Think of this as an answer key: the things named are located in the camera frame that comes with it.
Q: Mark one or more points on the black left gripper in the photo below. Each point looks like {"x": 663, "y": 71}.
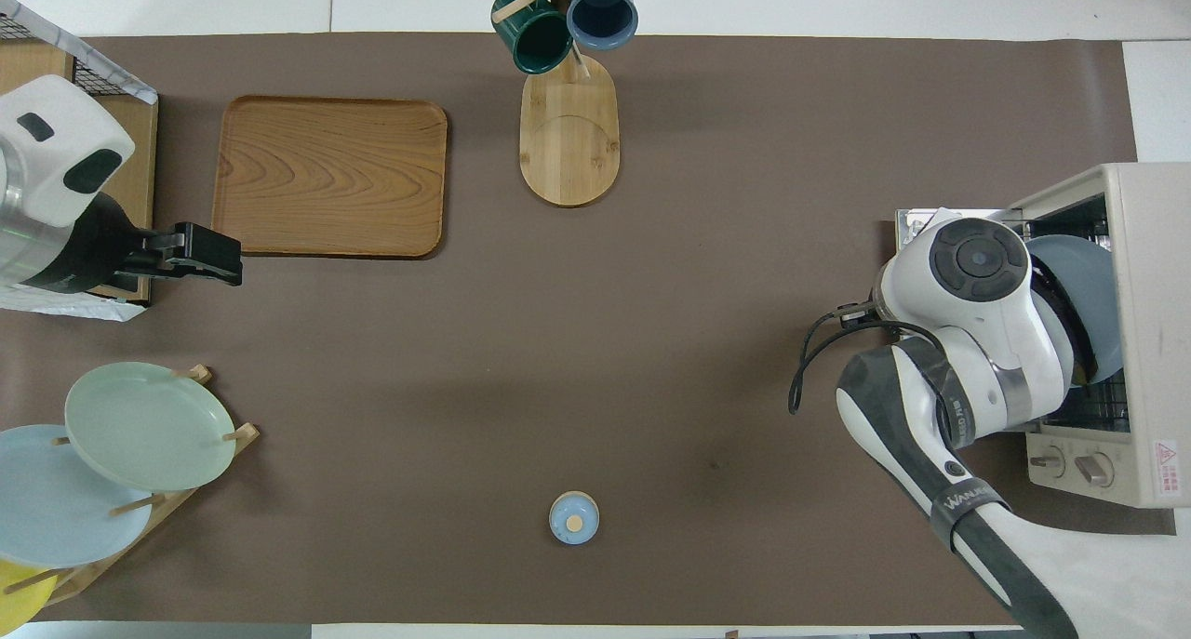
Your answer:
{"x": 98, "y": 258}

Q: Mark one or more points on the light blue racked plate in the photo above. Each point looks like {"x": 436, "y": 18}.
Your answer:
{"x": 56, "y": 518}

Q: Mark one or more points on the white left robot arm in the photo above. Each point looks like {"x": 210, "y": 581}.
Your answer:
{"x": 46, "y": 146}

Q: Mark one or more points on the mint green plate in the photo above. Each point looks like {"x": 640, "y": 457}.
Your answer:
{"x": 149, "y": 425}

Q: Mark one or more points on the beige oven knob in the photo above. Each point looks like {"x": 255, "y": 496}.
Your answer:
{"x": 1047, "y": 462}
{"x": 1095, "y": 470}

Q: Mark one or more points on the brown table mat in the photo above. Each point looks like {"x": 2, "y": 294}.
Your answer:
{"x": 558, "y": 341}

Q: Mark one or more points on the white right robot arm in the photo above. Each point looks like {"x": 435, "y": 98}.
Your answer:
{"x": 977, "y": 341}

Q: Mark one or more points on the blue mug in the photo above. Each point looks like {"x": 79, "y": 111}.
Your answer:
{"x": 603, "y": 16}

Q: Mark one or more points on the yellow plate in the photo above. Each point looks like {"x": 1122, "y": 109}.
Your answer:
{"x": 19, "y": 597}

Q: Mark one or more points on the small blue bell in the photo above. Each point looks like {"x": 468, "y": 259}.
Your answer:
{"x": 574, "y": 518}

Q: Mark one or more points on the wooden mug tree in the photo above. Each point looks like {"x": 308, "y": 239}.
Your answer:
{"x": 568, "y": 137}

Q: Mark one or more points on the beige toaster oven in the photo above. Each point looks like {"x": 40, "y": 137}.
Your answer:
{"x": 1154, "y": 295}

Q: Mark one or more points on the brown wooden tray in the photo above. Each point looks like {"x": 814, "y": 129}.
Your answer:
{"x": 330, "y": 174}

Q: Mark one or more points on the wooden plate rack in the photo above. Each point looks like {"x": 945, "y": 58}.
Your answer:
{"x": 200, "y": 472}

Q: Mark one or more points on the dark green mug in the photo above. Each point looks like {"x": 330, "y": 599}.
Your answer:
{"x": 535, "y": 39}

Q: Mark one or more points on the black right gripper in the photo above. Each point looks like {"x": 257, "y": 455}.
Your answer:
{"x": 1077, "y": 355}

